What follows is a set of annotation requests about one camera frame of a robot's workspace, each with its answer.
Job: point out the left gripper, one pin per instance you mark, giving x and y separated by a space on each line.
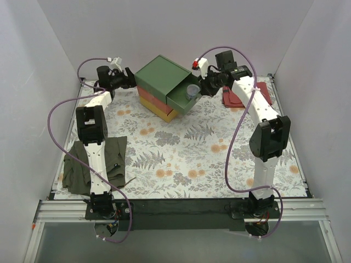
126 79

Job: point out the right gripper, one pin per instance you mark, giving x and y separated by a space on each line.
207 85

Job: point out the pink drawer box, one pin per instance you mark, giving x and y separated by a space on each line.
154 101

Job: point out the yellow bottom drawer box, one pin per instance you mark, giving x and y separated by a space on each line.
166 117

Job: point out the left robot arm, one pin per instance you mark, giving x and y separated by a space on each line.
92 132

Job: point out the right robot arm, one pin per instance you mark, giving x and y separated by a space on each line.
270 136

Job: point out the red folded cloth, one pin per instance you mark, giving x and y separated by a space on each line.
230 100

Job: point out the floral patterned table mat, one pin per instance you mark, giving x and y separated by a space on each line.
204 154

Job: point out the olive green folded cloth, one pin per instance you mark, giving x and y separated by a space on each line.
76 177

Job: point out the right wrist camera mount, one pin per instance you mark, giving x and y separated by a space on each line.
201 64

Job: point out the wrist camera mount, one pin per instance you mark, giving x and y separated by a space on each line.
201 64
115 63

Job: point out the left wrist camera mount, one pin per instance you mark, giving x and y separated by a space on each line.
115 63

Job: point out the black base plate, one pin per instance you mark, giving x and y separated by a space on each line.
185 214

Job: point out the aluminium frame rail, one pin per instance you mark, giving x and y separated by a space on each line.
287 210

